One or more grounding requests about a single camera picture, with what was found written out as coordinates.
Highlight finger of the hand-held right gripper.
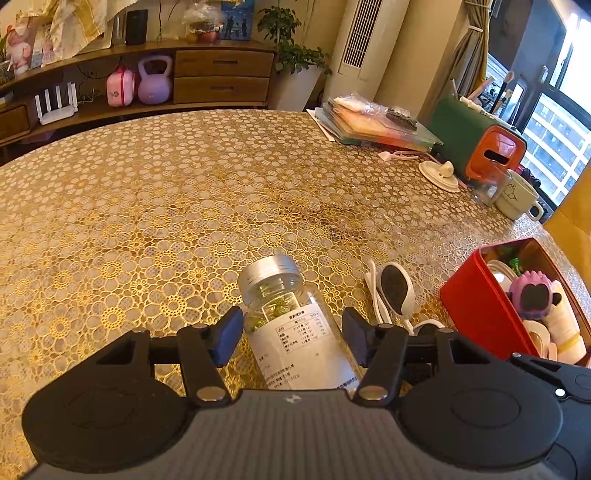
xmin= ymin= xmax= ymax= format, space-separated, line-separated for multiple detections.
xmin=510 ymin=352 xmax=571 ymax=400

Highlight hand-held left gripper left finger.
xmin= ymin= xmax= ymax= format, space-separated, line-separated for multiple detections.
xmin=95 ymin=305 xmax=244 ymax=408

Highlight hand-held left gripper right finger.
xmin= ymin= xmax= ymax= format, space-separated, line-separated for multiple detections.
xmin=341 ymin=307 xmax=511 ymax=408

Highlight white and yellow bottle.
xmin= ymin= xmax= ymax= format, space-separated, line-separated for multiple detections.
xmin=540 ymin=279 xmax=588 ymax=365

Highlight purple spiky pig toy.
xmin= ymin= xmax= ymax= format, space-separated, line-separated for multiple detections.
xmin=508 ymin=271 xmax=555 ymax=320

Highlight red tin box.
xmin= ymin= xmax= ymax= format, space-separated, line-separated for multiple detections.
xmin=440 ymin=237 xmax=591 ymax=367

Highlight white sunglasses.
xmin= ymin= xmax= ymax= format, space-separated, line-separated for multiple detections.
xmin=364 ymin=259 xmax=446 ymax=337

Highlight yellow giraffe toy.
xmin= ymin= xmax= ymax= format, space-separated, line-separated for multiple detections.
xmin=542 ymin=161 xmax=591 ymax=287

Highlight white mug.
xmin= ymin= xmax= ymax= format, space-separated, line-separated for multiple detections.
xmin=495 ymin=170 xmax=546 ymax=221

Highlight white ceramic lid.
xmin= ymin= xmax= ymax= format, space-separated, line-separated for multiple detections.
xmin=419 ymin=159 xmax=462 ymax=192

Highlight clear glass tumbler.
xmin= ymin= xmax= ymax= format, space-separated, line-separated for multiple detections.
xmin=472 ymin=164 xmax=509 ymax=207

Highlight stack of books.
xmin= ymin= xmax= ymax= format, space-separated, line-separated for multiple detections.
xmin=307 ymin=99 xmax=444 ymax=153

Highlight green orange tissue box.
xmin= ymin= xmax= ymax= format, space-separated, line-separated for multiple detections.
xmin=428 ymin=96 xmax=528 ymax=183

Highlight white plastic bag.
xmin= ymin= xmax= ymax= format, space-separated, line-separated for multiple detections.
xmin=332 ymin=95 xmax=393 ymax=116

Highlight wide wooden cabinet drawer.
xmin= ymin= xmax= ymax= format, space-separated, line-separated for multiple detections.
xmin=174 ymin=50 xmax=275 ymax=78
xmin=173 ymin=76 xmax=271 ymax=104

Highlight white planter pot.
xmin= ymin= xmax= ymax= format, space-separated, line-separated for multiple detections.
xmin=270 ymin=65 xmax=324 ymax=112

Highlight purple kettlebell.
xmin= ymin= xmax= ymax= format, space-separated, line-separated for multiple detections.
xmin=137 ymin=54 xmax=174 ymax=105

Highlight pink small case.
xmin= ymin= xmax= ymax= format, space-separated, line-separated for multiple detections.
xmin=106 ymin=66 xmax=137 ymax=108

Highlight pink pen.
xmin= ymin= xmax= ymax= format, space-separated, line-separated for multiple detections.
xmin=468 ymin=76 xmax=495 ymax=100

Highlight long makeup brush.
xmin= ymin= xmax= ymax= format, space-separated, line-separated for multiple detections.
xmin=489 ymin=70 xmax=515 ymax=114

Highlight white router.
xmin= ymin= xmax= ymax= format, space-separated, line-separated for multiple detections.
xmin=34 ymin=82 xmax=79 ymax=126

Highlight white tower air conditioner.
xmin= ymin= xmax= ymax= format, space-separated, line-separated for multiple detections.
xmin=323 ymin=0 xmax=411 ymax=107

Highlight green potted plant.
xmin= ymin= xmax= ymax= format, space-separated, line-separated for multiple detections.
xmin=256 ymin=4 xmax=333 ymax=77

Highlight small wooden cabinet drawer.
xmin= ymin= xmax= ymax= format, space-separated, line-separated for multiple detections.
xmin=0 ymin=105 xmax=31 ymax=141

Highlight plastic bag of fruit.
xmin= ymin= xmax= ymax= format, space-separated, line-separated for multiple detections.
xmin=181 ymin=2 xmax=227 ymax=44

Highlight wooden television cabinet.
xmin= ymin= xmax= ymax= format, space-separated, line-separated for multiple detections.
xmin=0 ymin=39 xmax=280 ymax=151

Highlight beige curtain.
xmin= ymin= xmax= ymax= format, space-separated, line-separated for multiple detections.
xmin=450 ymin=0 xmax=495 ymax=100

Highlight black speaker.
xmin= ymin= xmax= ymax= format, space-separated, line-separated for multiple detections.
xmin=124 ymin=9 xmax=149 ymax=46

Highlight floral yellow cloth cover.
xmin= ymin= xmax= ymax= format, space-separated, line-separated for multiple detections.
xmin=46 ymin=0 xmax=132 ymax=58

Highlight pink doll figure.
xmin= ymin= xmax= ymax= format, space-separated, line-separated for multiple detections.
xmin=4 ymin=11 xmax=38 ymax=77

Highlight pink cable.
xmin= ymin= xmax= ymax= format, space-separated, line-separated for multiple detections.
xmin=378 ymin=148 xmax=432 ymax=162

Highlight white recorder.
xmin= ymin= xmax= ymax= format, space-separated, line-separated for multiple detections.
xmin=459 ymin=95 xmax=513 ymax=123

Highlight blue photo frame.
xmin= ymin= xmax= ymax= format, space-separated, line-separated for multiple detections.
xmin=221 ymin=0 xmax=256 ymax=41

